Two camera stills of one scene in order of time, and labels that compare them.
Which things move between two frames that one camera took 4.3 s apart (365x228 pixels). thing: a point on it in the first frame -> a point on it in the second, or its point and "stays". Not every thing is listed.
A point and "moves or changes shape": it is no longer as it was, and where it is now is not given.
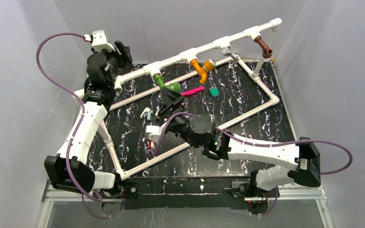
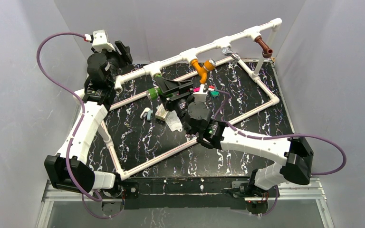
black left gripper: (126, 54) stays
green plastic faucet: (174, 86) moves or changes shape
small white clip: (147, 109) stays
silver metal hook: (226, 51) stays
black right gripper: (171, 99) -> (167, 86)
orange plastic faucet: (208, 65) stays
